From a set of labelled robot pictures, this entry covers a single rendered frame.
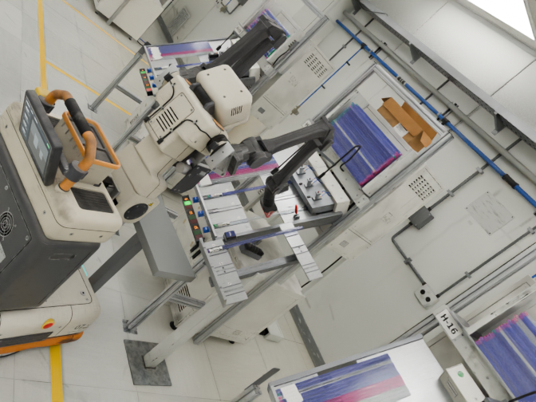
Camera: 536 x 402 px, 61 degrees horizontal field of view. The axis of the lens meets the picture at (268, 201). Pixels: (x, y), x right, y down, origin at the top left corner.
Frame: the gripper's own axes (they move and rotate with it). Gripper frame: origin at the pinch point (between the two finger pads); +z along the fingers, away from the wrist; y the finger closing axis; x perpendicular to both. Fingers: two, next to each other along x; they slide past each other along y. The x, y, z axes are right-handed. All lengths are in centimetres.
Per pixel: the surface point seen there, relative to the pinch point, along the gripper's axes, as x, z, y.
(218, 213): 24.1, 0.3, 8.7
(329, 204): -32.8, -4.9, -5.6
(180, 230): 39, 51, 48
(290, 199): -17.2, 0.9, 9.3
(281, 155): -26, 1, 47
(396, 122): -100, -16, 41
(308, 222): -19.6, 0.7, -9.8
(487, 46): -255, -6, 136
